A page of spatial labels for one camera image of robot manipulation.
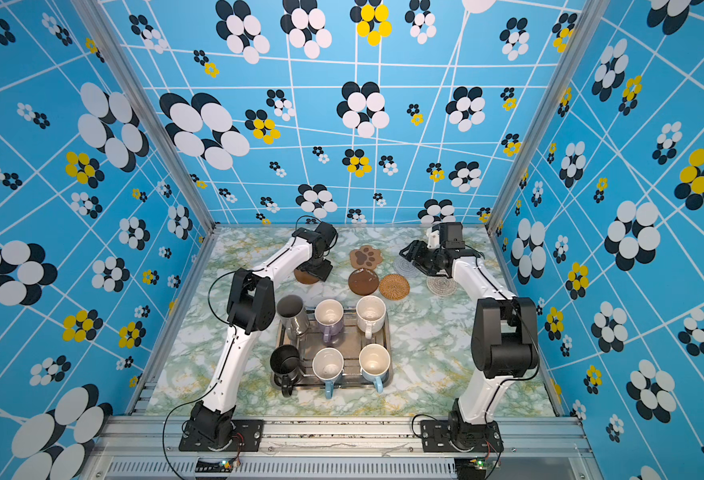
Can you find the grey woven round coaster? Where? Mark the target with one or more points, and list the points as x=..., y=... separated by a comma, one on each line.
x=405, y=268

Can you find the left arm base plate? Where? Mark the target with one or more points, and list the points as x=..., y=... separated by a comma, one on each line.
x=225, y=436

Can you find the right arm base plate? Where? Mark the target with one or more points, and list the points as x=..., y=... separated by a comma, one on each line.
x=442, y=436

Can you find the aluminium corner post left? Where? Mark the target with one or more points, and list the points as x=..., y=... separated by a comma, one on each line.
x=95, y=22

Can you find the aluminium corner post right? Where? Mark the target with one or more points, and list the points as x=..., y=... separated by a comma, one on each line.
x=589, y=21

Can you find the paw print cork coaster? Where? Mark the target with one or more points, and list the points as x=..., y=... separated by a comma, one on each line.
x=366, y=257

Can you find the blue handled cream mug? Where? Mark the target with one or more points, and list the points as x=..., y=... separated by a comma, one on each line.
x=375, y=362

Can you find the aluminium front rail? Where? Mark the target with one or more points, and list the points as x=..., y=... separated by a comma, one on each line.
x=342, y=448

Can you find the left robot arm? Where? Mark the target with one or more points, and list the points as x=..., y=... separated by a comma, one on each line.
x=251, y=309

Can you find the black mug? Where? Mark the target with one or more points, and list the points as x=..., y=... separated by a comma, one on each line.
x=285, y=362

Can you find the scratched brown round coaster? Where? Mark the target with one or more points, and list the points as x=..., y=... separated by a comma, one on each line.
x=363, y=282

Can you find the stainless steel cup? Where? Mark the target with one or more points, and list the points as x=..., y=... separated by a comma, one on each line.
x=293, y=316

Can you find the purple ceramic mug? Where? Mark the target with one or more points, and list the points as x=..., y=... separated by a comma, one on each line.
x=329, y=314

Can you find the light blue mug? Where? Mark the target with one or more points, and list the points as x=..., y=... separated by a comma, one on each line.
x=328, y=367

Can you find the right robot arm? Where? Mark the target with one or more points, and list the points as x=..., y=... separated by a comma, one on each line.
x=503, y=345

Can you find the metal serving tray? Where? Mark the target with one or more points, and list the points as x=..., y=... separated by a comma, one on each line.
x=350, y=341

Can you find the aluminium corner post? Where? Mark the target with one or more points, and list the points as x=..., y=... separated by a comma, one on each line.
x=589, y=21
x=95, y=22

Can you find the rattan wicker round coaster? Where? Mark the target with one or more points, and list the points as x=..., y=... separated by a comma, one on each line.
x=394, y=287

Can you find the white ceramic mug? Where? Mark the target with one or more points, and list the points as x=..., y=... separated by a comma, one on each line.
x=371, y=314

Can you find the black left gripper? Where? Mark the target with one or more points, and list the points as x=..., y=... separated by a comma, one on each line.
x=326, y=271

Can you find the plain brown round coaster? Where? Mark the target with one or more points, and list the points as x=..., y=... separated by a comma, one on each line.
x=305, y=277

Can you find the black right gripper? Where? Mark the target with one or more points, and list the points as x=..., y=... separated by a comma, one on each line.
x=417, y=254

